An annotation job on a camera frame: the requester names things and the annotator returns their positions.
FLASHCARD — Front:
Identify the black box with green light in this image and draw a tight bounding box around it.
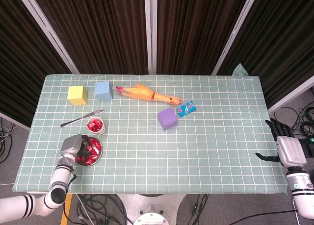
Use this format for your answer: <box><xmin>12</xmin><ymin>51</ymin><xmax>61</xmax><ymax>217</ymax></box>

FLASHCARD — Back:
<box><xmin>301</xmin><ymin>136</ymin><xmax>314</xmax><ymax>159</ymax></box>

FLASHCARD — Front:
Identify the dark brown partition panel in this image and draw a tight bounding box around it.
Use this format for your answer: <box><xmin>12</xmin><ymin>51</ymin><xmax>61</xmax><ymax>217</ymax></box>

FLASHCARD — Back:
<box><xmin>217</xmin><ymin>0</ymin><xmax>314</xmax><ymax>108</ymax></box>
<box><xmin>0</xmin><ymin>0</ymin><xmax>72</xmax><ymax>127</ymax></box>
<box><xmin>157</xmin><ymin>0</ymin><xmax>252</xmax><ymax>75</ymax></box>
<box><xmin>29</xmin><ymin>0</ymin><xmax>149</xmax><ymax>75</ymax></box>

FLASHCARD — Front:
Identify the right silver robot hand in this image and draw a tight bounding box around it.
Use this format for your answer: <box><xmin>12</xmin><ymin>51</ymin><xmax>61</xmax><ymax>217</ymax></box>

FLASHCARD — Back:
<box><xmin>255</xmin><ymin>117</ymin><xmax>308</xmax><ymax>167</ymax></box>

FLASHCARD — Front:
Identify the light blue foam cube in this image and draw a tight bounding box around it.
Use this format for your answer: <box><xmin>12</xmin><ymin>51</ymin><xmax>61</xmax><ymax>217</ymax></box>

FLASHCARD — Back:
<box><xmin>94</xmin><ymin>81</ymin><xmax>114</xmax><ymax>102</ymax></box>

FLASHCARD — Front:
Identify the blue snack packet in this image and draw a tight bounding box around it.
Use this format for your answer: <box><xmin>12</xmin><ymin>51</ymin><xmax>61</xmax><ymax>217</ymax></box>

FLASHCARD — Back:
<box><xmin>176</xmin><ymin>100</ymin><xmax>197</xmax><ymax>119</ymax></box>

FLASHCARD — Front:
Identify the white partition base rail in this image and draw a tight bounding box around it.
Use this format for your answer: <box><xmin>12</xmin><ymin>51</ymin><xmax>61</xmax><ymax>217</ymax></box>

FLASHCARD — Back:
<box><xmin>267</xmin><ymin>75</ymin><xmax>314</xmax><ymax>114</ymax></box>
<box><xmin>0</xmin><ymin>111</ymin><xmax>31</xmax><ymax>131</ymax></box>

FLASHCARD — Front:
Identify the white partition frame post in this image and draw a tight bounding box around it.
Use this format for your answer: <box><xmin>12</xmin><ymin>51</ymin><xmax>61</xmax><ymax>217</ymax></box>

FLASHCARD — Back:
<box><xmin>14</xmin><ymin>0</ymin><xmax>80</xmax><ymax>75</ymax></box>
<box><xmin>211</xmin><ymin>0</ymin><xmax>261</xmax><ymax>75</ymax></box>
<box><xmin>144</xmin><ymin>0</ymin><xmax>157</xmax><ymax>75</ymax></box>

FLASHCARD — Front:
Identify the grey floor cable bundle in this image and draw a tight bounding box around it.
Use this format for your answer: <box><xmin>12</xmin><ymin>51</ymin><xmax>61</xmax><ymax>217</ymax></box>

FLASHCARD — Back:
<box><xmin>0</xmin><ymin>117</ymin><xmax>17</xmax><ymax>164</ymax></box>

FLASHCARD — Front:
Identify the green checked tablecloth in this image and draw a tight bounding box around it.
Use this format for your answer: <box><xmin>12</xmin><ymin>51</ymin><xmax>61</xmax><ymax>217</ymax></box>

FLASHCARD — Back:
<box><xmin>12</xmin><ymin>63</ymin><xmax>289</xmax><ymax>196</ymax></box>

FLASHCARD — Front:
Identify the purple foam cube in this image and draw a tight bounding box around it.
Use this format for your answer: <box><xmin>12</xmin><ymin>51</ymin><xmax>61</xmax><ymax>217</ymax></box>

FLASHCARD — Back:
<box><xmin>157</xmin><ymin>107</ymin><xmax>179</xmax><ymax>131</ymax></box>

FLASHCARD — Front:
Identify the black cable with inline plug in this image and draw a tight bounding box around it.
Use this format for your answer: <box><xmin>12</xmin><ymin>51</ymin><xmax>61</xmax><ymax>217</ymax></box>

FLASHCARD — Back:
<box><xmin>186</xmin><ymin>194</ymin><xmax>209</xmax><ymax>225</ymax></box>

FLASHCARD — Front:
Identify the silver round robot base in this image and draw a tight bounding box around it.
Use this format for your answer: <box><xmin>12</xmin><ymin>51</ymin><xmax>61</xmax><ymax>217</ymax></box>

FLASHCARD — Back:
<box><xmin>117</xmin><ymin>194</ymin><xmax>187</xmax><ymax>225</ymax></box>

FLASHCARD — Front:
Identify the long black cable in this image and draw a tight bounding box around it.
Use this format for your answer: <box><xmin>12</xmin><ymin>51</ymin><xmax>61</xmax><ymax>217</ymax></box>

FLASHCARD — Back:
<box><xmin>229</xmin><ymin>210</ymin><xmax>301</xmax><ymax>225</ymax></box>

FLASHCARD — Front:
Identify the black floor cable bundle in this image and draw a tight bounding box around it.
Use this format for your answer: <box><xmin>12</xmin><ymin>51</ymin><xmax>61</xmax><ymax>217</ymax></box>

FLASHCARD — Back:
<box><xmin>62</xmin><ymin>193</ymin><xmax>134</xmax><ymax>225</ymax></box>
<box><xmin>272</xmin><ymin>86</ymin><xmax>314</xmax><ymax>139</ymax></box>

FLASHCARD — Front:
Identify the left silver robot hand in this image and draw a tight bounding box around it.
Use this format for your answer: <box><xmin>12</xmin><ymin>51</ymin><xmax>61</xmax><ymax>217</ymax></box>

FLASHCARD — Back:
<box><xmin>60</xmin><ymin>133</ymin><xmax>95</xmax><ymax>159</ymax></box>

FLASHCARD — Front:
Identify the silver table knife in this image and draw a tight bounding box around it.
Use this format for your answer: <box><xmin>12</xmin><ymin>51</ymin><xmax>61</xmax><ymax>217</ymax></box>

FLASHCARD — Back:
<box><xmin>60</xmin><ymin>109</ymin><xmax>105</xmax><ymax>128</ymax></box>

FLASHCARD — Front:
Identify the white paper cup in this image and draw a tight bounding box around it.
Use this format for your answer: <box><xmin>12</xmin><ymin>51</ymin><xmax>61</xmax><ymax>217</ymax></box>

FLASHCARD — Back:
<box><xmin>86</xmin><ymin>117</ymin><xmax>106</xmax><ymax>136</ymax></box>

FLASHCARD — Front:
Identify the yellow floor tape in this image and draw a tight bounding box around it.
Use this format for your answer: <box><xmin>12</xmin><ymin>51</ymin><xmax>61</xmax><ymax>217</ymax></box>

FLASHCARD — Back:
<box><xmin>60</xmin><ymin>194</ymin><xmax>74</xmax><ymax>225</ymax></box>

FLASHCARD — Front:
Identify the orange rubber chicken toy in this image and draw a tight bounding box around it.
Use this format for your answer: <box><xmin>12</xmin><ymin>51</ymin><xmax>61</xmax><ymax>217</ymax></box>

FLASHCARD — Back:
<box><xmin>115</xmin><ymin>83</ymin><xmax>184</xmax><ymax>106</ymax></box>

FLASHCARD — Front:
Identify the yellow foam cube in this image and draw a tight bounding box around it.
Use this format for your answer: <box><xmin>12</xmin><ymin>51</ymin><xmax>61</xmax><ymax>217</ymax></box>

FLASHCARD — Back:
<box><xmin>67</xmin><ymin>85</ymin><xmax>88</xmax><ymax>106</ymax></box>

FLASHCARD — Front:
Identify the metal bowl of red candies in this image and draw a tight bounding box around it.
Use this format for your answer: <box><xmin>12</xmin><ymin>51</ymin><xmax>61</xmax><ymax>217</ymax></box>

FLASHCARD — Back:
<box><xmin>75</xmin><ymin>135</ymin><xmax>104</xmax><ymax>166</ymax></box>

